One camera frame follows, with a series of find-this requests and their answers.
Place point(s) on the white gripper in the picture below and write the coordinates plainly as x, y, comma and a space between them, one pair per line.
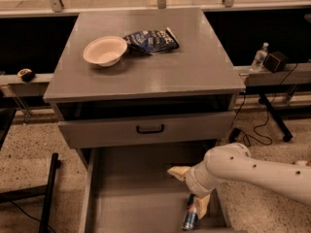
193, 181

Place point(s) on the blue silver redbull can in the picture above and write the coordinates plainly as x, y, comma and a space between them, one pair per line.
191, 218

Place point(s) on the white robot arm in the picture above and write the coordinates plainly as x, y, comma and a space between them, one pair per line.
233, 162

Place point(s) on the grey top drawer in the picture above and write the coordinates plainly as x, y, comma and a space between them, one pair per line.
127, 131

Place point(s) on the grey open middle drawer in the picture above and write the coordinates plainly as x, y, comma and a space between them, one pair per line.
128, 190

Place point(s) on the grey drawer cabinet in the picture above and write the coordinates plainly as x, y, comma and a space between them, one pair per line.
196, 78

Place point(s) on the black table leg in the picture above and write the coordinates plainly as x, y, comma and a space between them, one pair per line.
287, 133

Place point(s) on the white shoe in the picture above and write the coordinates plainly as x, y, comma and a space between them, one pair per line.
303, 162

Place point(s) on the black metal stand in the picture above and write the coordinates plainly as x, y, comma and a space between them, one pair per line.
45, 190

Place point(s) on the clear water bottle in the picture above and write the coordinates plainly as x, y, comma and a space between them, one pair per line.
259, 58

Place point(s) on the blue chip bag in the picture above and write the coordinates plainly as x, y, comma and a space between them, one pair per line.
152, 42

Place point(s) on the small black box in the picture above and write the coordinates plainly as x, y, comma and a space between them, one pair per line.
275, 62

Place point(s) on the white paper bowl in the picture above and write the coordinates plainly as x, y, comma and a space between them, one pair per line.
105, 51

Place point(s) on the yellow black tape measure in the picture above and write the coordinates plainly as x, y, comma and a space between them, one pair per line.
26, 75

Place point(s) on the black drawer handle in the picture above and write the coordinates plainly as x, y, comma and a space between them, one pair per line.
150, 129

